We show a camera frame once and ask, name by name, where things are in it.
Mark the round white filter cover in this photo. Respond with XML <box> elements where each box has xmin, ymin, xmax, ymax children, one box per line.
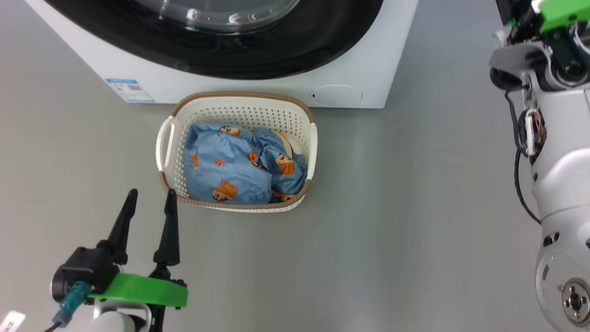
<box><xmin>310</xmin><ymin>84</ymin><xmax>363</xmax><ymax>105</ymax></box>

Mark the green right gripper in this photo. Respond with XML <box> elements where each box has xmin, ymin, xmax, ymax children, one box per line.
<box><xmin>530</xmin><ymin>0</ymin><xmax>590</xmax><ymax>34</ymax></box>

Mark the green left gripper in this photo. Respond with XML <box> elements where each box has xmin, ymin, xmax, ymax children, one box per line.
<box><xmin>90</xmin><ymin>188</ymin><xmax>189</xmax><ymax>308</ymax></box>

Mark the white front-load washing machine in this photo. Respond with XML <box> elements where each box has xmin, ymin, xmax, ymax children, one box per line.
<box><xmin>25</xmin><ymin>0</ymin><xmax>420</xmax><ymax>109</ymax></box>

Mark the blue cartoon print garment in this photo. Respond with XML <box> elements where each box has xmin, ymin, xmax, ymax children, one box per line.
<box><xmin>183</xmin><ymin>122</ymin><xmax>277</xmax><ymax>205</ymax></box>

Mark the blue cartoon garment cream lining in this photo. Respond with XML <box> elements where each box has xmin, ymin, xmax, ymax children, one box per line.
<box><xmin>251</xmin><ymin>127</ymin><xmax>308</xmax><ymax>203</ymax></box>

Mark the blue energy label sticker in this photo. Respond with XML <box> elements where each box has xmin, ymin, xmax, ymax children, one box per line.
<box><xmin>105</xmin><ymin>77</ymin><xmax>155</xmax><ymax>103</ymax></box>

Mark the teal plug left camera cable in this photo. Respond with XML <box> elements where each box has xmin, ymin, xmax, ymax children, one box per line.
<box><xmin>44</xmin><ymin>281</ymin><xmax>91</xmax><ymax>332</ymax></box>

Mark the cream perforated laundry basket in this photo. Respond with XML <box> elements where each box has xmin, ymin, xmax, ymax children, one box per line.
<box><xmin>156</xmin><ymin>91</ymin><xmax>319</xmax><ymax>213</ymax></box>

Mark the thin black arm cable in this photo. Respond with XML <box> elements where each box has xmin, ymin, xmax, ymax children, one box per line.
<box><xmin>504</xmin><ymin>90</ymin><xmax>543</xmax><ymax>226</ymax></box>

